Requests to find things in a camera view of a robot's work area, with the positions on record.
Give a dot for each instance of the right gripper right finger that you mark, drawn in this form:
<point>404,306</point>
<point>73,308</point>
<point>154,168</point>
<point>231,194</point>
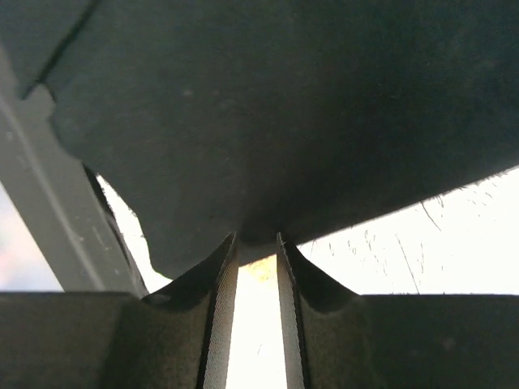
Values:
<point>336,338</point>

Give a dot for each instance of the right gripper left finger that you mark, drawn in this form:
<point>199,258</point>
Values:
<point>176,337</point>

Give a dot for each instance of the black t shirt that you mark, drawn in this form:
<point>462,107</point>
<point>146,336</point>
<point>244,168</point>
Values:
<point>267,117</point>

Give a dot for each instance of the floral table mat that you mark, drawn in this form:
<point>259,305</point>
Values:
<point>465,241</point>

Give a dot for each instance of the aluminium frame rail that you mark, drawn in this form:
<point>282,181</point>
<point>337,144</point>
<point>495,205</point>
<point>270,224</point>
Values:
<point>80,241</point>

